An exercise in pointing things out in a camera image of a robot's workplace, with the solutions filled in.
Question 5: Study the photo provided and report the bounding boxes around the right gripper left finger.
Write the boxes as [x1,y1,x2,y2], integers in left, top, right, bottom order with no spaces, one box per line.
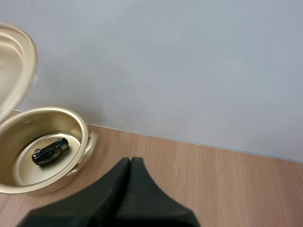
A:
[16,157,131,227]

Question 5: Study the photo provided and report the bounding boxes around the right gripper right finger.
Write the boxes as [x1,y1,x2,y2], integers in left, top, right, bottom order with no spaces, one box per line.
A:
[113,157,200,227]

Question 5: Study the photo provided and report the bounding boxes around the small grey toy car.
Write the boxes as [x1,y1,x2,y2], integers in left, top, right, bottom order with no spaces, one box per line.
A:
[32,136,70,167]

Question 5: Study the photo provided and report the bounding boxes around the gold lid with black knob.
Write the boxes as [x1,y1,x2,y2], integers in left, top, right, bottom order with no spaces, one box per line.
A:
[0,21,38,121]

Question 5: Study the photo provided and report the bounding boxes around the gold pot with two handles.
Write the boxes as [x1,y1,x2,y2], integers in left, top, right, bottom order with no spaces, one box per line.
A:
[0,106,99,196]

